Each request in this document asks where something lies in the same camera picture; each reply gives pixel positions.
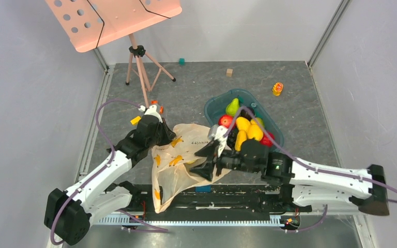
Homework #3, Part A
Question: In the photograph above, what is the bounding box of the beige plastic bag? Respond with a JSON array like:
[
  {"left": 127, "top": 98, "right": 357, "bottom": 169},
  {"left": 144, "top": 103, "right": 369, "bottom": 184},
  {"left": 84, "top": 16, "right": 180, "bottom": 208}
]
[{"left": 151, "top": 123, "right": 230, "bottom": 214}]

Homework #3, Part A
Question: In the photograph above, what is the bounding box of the green pear fake fruit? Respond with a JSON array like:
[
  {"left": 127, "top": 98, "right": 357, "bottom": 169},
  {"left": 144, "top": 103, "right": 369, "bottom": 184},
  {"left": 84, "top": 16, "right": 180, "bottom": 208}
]
[{"left": 225, "top": 98, "right": 240, "bottom": 117}]

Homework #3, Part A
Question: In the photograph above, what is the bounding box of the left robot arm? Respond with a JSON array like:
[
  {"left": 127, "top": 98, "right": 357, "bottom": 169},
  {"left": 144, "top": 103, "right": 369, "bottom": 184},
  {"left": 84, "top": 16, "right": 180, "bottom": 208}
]
[{"left": 44, "top": 104, "right": 176, "bottom": 245}]

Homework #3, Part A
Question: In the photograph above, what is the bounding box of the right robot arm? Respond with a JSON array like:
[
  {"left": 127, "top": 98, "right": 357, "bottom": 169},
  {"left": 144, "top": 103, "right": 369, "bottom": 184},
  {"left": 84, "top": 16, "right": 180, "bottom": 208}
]
[{"left": 189, "top": 125, "right": 390, "bottom": 216}]

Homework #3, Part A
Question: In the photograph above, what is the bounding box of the red apple fake fruit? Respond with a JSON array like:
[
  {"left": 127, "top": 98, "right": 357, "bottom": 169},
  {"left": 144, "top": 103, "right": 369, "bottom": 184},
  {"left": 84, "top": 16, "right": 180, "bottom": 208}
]
[{"left": 260, "top": 131, "right": 274, "bottom": 148}]

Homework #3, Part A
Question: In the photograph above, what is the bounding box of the black grapes fake bunch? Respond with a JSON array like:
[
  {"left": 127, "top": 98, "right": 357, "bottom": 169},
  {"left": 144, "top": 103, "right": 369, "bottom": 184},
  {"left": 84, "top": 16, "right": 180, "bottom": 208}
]
[{"left": 226, "top": 127, "right": 239, "bottom": 150}]

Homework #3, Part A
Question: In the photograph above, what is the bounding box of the dark mangosteen fake fruit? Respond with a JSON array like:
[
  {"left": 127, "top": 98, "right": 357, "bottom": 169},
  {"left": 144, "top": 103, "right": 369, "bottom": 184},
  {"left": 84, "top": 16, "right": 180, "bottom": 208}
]
[{"left": 240, "top": 106, "right": 255, "bottom": 121}]

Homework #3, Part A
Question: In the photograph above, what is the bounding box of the small yellow block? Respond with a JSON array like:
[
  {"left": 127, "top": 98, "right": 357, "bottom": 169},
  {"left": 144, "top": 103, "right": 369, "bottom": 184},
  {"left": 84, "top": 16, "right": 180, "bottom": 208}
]
[{"left": 130, "top": 116, "right": 142, "bottom": 126}]

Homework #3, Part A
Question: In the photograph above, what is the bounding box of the blue flat block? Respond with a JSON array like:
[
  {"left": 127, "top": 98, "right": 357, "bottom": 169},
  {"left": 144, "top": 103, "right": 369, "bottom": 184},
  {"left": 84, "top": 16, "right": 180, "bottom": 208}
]
[{"left": 195, "top": 185, "right": 211, "bottom": 193}]

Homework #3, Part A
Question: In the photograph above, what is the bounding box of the orange curved toy piece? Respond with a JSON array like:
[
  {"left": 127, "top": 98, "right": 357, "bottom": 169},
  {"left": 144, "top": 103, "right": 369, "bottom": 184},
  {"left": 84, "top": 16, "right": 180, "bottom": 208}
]
[{"left": 151, "top": 100, "right": 164, "bottom": 115}]

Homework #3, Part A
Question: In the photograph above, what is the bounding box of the yellow green mango fruit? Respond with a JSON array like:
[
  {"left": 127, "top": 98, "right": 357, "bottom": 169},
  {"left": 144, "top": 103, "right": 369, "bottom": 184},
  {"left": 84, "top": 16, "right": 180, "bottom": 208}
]
[{"left": 250, "top": 117, "right": 264, "bottom": 127}]

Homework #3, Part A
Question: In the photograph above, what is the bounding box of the teal plastic tub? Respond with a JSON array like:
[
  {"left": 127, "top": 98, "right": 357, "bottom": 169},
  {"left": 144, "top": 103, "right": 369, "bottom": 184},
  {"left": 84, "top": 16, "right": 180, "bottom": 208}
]
[{"left": 204, "top": 88, "right": 284, "bottom": 147}]

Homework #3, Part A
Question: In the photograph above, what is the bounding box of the yellow red toy piece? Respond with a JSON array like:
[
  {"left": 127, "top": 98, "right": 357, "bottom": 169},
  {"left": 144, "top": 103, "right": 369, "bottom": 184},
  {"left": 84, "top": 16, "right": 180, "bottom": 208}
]
[{"left": 272, "top": 82, "right": 283, "bottom": 96}]

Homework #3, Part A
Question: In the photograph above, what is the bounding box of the small teal cube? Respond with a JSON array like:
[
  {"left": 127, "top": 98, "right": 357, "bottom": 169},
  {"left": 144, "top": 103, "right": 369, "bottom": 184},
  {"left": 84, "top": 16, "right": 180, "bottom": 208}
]
[{"left": 178, "top": 58, "right": 186, "bottom": 66}]

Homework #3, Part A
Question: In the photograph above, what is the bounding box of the small wooden cube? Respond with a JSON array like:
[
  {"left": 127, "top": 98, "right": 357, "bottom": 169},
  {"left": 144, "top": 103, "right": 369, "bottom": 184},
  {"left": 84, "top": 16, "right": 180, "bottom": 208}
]
[{"left": 226, "top": 68, "right": 233, "bottom": 77}]

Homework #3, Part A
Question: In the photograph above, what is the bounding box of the pink music stand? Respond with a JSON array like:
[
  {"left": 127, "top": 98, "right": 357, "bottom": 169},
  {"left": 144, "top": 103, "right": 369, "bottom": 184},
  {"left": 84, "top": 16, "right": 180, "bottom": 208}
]
[{"left": 46, "top": 0, "right": 182, "bottom": 107}]

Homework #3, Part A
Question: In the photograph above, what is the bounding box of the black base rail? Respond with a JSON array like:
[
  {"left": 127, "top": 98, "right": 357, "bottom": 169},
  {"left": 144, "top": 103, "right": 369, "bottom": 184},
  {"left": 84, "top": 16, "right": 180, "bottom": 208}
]
[{"left": 61, "top": 183, "right": 367, "bottom": 228}]

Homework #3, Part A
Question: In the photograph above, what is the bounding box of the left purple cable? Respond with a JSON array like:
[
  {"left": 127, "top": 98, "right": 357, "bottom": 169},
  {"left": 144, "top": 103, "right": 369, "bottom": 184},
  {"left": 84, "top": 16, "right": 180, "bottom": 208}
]
[{"left": 49, "top": 99, "right": 169, "bottom": 246}]

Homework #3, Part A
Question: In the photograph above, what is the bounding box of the purple cable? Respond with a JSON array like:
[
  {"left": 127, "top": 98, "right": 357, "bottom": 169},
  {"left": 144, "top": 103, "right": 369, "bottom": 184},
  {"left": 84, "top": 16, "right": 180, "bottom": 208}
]
[
  {"left": 224, "top": 106, "right": 397, "bottom": 234},
  {"left": 49, "top": 99, "right": 169, "bottom": 246}
]

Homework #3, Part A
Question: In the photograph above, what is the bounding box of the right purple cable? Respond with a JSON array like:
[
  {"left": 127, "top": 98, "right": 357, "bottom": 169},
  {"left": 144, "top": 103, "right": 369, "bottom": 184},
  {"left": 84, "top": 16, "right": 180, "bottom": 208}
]
[{"left": 224, "top": 106, "right": 397, "bottom": 234}]

